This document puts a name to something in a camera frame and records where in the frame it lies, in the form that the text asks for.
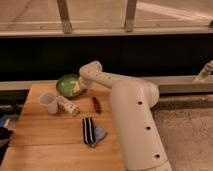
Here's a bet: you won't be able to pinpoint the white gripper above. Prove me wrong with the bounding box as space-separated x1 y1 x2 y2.
73 77 90 93

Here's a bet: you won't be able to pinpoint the green ceramic bowl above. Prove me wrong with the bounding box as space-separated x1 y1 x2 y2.
56 74 84 98

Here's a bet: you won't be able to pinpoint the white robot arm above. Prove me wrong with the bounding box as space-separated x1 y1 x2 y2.
74 61 173 171

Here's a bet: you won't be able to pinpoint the red small object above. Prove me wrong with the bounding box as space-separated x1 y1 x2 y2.
92 97 101 114

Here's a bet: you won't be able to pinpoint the white labelled bottle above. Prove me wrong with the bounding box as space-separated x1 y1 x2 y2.
57 96 79 116

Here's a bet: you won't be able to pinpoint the white plastic cup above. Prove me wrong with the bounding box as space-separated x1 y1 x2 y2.
39 92 58 114

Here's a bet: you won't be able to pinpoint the blue cloth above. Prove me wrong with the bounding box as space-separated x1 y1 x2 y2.
91 127 107 148

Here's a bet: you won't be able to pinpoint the dark objects at left edge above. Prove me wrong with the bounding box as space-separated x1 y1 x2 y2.
0 113 12 164

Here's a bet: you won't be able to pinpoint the white object at right edge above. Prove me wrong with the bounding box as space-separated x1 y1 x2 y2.
195 60 213 82

